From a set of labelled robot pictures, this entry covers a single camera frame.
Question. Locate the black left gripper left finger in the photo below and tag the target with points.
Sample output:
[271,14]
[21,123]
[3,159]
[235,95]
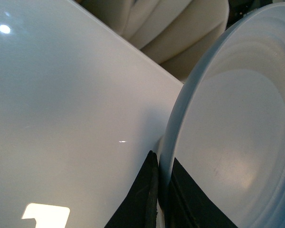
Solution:
[139,208]

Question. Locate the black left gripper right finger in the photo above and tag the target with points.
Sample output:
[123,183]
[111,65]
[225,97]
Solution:
[189,206]

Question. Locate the light blue plate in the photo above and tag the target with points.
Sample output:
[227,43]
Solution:
[227,127]

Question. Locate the beige left chair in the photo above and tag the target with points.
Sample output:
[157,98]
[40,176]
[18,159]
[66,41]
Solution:
[173,33]

